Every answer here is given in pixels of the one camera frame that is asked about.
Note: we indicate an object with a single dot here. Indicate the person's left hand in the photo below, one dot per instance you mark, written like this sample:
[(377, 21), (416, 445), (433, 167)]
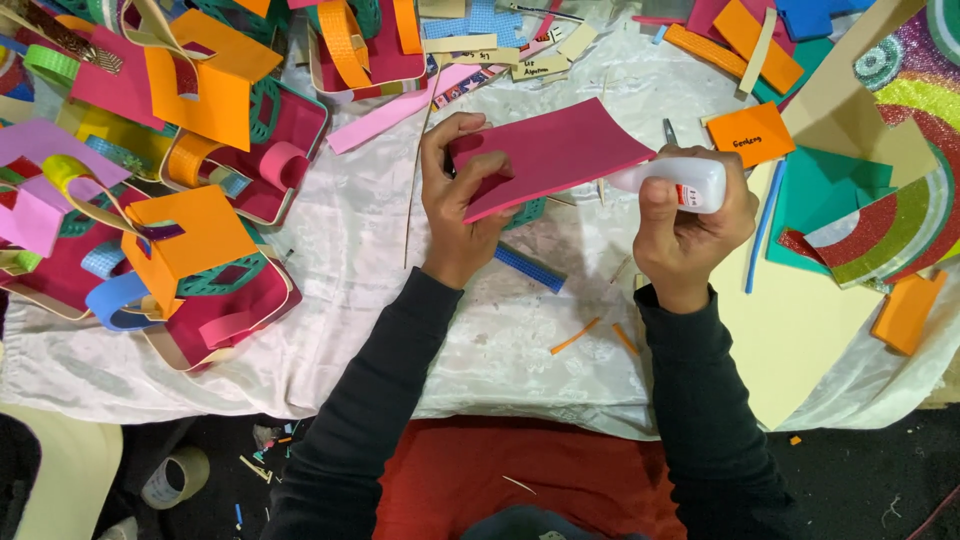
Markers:
[(450, 232)]

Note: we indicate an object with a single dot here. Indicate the person's right hand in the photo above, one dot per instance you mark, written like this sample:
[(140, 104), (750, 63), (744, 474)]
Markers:
[(686, 247)]

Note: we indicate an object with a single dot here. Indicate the white glue bottle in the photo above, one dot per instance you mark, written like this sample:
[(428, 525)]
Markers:
[(697, 184)]

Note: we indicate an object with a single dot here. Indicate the magenta foam sheet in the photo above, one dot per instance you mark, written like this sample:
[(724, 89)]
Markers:
[(551, 154)]

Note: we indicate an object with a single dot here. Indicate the long thin wooden stick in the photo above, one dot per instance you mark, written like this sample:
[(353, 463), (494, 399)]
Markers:
[(420, 172)]

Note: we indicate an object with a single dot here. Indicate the long blue foam strip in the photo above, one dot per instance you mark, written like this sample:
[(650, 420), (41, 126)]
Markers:
[(761, 232)]

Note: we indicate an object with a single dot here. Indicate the teal foam lattice piece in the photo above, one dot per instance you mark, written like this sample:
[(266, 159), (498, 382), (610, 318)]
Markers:
[(526, 214)]

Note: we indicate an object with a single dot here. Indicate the blue textured foam strip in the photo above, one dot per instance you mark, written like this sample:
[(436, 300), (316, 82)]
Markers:
[(531, 268)]

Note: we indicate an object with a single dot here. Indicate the short thin wooden stick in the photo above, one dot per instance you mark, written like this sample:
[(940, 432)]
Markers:
[(601, 191)]

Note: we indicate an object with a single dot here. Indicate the thin orange foam scrap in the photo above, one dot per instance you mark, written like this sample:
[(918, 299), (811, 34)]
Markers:
[(625, 339), (574, 336)]

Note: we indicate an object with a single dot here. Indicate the grey metal tool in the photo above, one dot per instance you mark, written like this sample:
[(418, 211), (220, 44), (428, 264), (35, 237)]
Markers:
[(670, 131)]

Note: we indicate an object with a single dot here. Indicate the orange labelled foam card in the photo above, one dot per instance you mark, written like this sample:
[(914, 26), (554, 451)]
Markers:
[(750, 135)]

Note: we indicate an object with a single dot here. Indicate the large cream foam sheet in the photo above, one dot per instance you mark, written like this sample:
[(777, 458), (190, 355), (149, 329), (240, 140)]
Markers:
[(787, 330)]

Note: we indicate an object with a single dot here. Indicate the pink foam strip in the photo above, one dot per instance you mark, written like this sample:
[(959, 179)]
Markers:
[(397, 111)]

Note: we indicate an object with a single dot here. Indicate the teal foam sheet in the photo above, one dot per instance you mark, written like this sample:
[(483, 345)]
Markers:
[(817, 187)]

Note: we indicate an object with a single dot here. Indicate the patterned colourful strip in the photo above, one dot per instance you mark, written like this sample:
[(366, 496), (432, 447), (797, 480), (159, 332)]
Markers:
[(465, 88)]

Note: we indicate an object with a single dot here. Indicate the cream labelled paper strip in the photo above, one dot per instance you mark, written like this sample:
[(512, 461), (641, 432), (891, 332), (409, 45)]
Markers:
[(459, 43), (487, 56), (540, 69)]

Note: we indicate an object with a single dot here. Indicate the magenta basket with pink loop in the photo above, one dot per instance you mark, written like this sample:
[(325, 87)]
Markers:
[(262, 172)]

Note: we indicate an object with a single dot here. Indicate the orange corrugated foam strip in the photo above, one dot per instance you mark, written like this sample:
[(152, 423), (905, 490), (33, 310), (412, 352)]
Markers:
[(705, 51)]

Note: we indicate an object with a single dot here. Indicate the beige cardboard sheet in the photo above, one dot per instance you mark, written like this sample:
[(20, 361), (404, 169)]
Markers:
[(832, 105)]

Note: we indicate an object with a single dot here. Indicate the glitter rainbow foam piece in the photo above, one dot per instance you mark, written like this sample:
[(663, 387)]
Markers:
[(892, 232)]

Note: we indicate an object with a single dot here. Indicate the long cream foam strip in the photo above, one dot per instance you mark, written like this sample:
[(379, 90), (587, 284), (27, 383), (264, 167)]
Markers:
[(759, 52)]

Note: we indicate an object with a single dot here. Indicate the orange foam rectangle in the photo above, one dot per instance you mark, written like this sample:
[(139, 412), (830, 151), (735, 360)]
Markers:
[(757, 45)]

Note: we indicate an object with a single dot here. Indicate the blue puzzle foam piece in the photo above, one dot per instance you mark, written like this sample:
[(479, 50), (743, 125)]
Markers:
[(472, 19)]

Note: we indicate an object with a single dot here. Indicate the orange foam block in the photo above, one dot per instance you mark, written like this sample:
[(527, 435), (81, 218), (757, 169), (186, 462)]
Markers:
[(907, 311)]

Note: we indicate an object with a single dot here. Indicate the red lap garment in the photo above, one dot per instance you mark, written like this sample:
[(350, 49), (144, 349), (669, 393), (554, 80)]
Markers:
[(510, 465)]

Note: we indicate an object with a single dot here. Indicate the orange foam box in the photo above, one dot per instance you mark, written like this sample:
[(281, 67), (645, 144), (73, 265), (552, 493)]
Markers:
[(191, 240)]

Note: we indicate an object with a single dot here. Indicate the blue foam sheet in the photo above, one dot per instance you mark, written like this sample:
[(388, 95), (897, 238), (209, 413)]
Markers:
[(814, 16)]

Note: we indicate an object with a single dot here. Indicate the large orange foam sheet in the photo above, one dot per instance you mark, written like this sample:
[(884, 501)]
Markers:
[(210, 82)]

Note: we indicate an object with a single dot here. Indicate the scattered foam scraps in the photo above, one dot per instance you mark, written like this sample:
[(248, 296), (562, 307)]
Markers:
[(266, 457)]

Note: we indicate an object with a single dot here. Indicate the clear tape roll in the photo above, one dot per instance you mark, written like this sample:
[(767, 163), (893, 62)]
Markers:
[(176, 478)]

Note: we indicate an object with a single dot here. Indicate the purple foam piece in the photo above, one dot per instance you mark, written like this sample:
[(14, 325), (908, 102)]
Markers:
[(37, 187)]

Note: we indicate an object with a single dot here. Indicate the curved cream foam sheet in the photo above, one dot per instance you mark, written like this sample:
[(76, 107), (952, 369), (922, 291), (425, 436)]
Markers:
[(71, 480)]

